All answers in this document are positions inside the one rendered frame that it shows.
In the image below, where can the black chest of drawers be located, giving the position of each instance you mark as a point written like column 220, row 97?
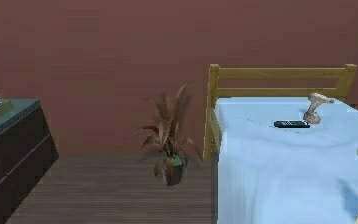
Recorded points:
column 13, row 150

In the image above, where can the brown house plant in pot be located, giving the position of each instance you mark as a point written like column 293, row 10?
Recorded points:
column 168, row 140

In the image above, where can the beige power drill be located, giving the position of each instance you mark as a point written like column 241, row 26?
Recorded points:
column 313, row 110

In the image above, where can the black remote control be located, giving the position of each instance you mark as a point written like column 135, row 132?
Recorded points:
column 291, row 124

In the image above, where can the wooden bed with blue sheet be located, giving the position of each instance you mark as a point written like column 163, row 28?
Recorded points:
column 273, row 160

